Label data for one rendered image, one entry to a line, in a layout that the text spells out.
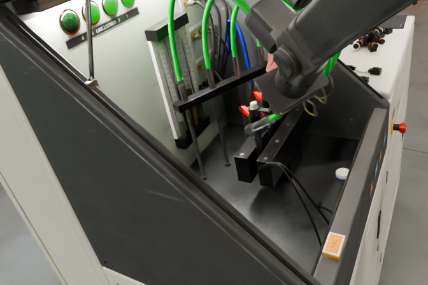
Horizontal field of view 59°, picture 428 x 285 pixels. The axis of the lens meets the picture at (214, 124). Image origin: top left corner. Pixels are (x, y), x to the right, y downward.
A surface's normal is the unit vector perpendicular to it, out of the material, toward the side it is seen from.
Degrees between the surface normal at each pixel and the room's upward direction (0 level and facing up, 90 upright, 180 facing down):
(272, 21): 45
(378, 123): 0
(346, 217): 0
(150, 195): 90
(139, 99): 90
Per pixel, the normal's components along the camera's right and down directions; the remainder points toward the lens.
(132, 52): 0.86, 0.12
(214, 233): -0.48, 0.52
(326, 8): -0.82, 0.57
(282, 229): -0.18, -0.84
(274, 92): 0.00, -0.24
